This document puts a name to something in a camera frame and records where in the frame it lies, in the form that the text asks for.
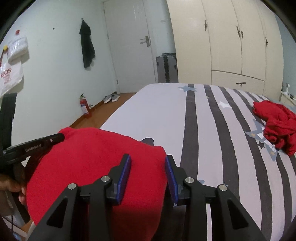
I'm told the person's left hand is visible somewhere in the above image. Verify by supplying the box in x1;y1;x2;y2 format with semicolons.
0;175;27;205

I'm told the white bedside cabinet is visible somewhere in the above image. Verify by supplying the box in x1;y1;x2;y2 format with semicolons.
280;83;295;108

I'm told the striped star bed sheet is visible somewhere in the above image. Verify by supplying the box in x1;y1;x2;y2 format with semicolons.
102;83;295;240

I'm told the clear plastic bag on hook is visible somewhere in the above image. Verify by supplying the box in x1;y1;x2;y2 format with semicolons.
7;35;29;62

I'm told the pair of grey shoes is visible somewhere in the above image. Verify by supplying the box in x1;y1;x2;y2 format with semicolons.
103;92;120;104

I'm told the red sweater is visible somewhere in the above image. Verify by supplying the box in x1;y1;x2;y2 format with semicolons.
26;128;167;240

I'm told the red fire extinguisher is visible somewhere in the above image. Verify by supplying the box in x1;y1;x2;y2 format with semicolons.
79;94;92;118

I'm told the grey suitcase by door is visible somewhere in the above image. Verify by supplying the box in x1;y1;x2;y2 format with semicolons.
156;53;179;83

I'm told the red garment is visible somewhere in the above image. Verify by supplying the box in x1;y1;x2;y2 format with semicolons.
253;100;296;156

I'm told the white room door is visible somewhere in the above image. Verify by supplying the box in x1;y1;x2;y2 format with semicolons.
103;0;156;93

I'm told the cream wardrobe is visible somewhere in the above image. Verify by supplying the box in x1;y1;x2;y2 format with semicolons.
167;1;283;100

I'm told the white EOS shopping bag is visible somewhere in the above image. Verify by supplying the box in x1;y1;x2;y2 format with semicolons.
0;45;23;97

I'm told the black jacket on hook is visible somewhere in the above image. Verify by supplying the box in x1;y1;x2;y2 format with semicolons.
79;19;95;69

